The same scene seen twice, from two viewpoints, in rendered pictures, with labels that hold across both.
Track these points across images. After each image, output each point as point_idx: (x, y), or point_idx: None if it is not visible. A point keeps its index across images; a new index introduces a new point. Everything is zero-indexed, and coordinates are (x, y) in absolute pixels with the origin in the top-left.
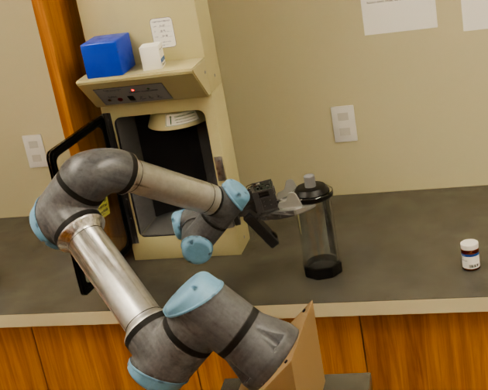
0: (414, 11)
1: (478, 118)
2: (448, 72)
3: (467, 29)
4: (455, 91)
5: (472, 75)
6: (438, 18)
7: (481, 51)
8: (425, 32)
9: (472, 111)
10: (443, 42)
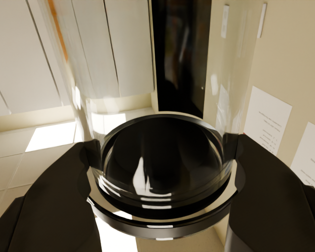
0: None
1: (314, 19)
2: None
3: (289, 105)
4: None
5: (301, 66)
6: (305, 127)
7: (287, 84)
8: None
9: None
10: (310, 107)
